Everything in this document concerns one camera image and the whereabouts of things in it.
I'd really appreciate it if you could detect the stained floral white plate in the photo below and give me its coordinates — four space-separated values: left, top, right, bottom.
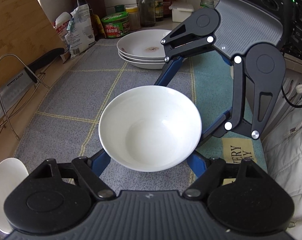
117 29 171 60

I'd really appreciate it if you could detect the white bowl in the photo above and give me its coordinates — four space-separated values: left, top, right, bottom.
98 86 202 172
0 158 29 234

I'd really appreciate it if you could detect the grey teal checked towel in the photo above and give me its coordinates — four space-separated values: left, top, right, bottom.
0 38 269 235

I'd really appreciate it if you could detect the small green label jar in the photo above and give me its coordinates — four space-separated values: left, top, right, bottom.
200 0 215 9

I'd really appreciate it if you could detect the yellow lid spice jar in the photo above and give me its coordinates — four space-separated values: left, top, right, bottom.
126 5 141 31

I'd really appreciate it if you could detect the white seasoning box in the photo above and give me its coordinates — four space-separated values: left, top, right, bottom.
169 1 194 23

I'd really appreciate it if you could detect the clear glass oil bottle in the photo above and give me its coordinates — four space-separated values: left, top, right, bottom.
139 0 156 27

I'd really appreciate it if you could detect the green lid sauce jar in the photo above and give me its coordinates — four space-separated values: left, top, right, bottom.
101 11 130 38

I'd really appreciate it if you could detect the white clipped food bag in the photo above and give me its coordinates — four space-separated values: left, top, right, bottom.
65 4 95 59

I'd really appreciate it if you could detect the red white food bag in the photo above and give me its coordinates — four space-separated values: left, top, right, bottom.
54 12 72 62

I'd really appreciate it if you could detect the wooden cutting board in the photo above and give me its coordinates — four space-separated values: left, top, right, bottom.
0 0 65 95

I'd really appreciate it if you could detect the wire knife rack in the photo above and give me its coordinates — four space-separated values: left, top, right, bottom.
0 54 50 127

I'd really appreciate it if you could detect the steel cleaver black handle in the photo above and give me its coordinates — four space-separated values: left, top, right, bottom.
0 48 64 110

